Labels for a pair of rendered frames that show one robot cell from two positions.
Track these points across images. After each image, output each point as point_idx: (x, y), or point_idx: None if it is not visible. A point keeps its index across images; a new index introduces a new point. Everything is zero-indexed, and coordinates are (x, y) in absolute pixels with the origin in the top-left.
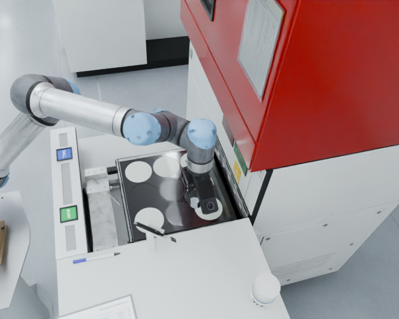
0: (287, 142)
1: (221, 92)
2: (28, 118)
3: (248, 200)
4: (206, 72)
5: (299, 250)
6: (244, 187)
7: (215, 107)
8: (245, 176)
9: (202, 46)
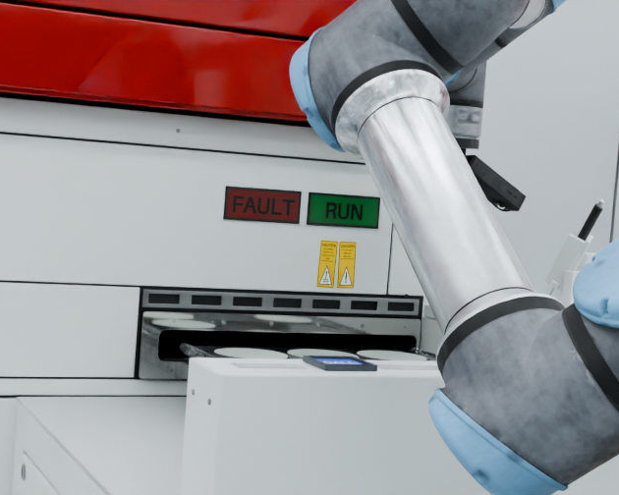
0: None
1: (287, 74)
2: (439, 107)
3: (405, 270)
4: (184, 90)
5: None
6: (381, 259)
7: (160, 220)
8: (378, 226)
9: (142, 40)
